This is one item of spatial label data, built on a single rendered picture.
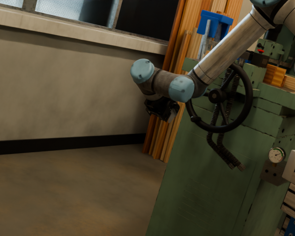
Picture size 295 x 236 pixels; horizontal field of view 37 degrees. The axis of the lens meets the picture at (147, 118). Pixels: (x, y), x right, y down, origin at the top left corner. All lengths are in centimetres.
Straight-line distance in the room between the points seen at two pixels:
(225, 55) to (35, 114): 170
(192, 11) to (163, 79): 215
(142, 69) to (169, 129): 207
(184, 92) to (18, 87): 156
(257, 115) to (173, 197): 56
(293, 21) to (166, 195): 117
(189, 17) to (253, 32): 208
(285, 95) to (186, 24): 172
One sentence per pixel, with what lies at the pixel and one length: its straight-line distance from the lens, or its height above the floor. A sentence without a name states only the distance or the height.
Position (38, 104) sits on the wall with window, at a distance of 281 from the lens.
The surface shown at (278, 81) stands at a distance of 190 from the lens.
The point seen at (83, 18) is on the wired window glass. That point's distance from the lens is 294.
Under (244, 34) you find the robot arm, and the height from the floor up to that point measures 105.
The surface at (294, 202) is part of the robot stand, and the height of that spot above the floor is 64.
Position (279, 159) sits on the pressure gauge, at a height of 65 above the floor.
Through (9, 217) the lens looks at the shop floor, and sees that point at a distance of 212.
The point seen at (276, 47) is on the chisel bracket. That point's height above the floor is 105.
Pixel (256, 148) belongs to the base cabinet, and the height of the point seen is 64.
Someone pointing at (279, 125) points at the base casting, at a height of 76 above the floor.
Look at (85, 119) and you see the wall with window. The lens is 312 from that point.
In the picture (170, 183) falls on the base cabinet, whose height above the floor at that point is 32.
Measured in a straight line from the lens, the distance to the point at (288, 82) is 196.
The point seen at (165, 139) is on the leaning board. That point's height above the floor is 17.
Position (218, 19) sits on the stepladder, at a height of 113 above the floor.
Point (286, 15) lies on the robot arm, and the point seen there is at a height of 112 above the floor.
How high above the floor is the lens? 103
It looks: 13 degrees down
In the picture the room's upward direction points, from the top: 16 degrees clockwise
